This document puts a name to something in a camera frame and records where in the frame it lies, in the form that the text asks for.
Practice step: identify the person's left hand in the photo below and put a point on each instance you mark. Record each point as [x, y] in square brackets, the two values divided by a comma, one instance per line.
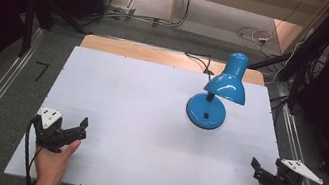
[50, 164]

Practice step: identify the grey power strip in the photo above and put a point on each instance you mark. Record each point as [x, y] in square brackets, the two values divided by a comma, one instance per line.
[121, 11]

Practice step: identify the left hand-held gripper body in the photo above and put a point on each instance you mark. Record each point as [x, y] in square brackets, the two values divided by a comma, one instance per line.
[50, 136]

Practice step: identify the blue desk lamp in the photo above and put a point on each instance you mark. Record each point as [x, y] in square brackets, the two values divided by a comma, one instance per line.
[220, 88]

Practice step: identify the wooden table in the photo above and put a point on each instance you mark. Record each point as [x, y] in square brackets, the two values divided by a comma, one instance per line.
[158, 55]

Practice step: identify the light wooden cabinet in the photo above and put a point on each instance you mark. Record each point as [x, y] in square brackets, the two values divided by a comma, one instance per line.
[249, 0]

